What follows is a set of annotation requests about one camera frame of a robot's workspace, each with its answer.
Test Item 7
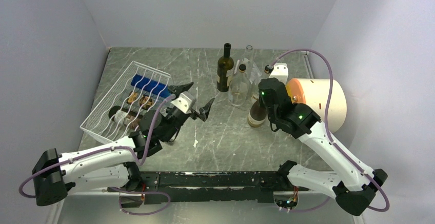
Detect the silver capped dark bottle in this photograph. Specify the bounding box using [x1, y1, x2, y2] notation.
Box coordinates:
[108, 106, 143, 130]

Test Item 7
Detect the white wire wine rack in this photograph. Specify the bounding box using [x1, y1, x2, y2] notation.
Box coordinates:
[80, 62, 172, 144]

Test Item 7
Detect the gold foil wine bottle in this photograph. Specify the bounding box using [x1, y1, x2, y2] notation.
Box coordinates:
[247, 99, 267, 128]

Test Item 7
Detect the clear glass flask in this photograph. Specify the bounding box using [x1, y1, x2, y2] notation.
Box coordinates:
[242, 45, 254, 79]

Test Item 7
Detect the aluminium frame rail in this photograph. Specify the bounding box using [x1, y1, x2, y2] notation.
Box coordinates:
[45, 169, 118, 223]

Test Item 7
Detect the small dark capped bottle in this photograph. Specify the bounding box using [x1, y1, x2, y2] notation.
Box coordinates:
[126, 91, 156, 111]

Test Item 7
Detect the blue clear bottle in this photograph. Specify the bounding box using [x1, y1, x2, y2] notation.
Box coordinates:
[130, 74, 171, 98]

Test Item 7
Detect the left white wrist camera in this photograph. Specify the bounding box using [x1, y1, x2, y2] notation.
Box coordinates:
[170, 91, 196, 114]

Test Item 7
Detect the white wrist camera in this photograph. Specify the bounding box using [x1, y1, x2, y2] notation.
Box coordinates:
[170, 91, 196, 114]
[269, 63, 289, 84]

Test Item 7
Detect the white cylinder orange face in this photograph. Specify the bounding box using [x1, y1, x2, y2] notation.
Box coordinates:
[285, 78, 347, 133]

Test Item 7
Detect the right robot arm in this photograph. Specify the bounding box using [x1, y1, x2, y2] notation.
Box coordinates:
[259, 78, 390, 216]

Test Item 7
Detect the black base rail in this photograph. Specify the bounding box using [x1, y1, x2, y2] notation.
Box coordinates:
[120, 171, 295, 204]

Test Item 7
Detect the dark green wine bottle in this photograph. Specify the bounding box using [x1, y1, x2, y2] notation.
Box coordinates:
[216, 43, 234, 92]

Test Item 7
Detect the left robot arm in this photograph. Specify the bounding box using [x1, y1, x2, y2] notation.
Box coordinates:
[19, 83, 214, 207]

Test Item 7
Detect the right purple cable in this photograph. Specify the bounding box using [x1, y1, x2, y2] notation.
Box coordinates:
[265, 48, 390, 214]

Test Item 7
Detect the clear bottle white label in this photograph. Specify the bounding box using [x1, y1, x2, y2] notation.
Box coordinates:
[228, 64, 250, 107]

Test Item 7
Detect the white pink capped pen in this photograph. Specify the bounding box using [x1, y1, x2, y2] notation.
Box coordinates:
[234, 59, 240, 74]

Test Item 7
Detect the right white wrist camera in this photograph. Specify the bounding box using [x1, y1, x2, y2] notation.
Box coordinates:
[269, 63, 289, 84]

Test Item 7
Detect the clear amber liquor bottle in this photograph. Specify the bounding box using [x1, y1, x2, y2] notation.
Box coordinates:
[250, 65, 273, 104]

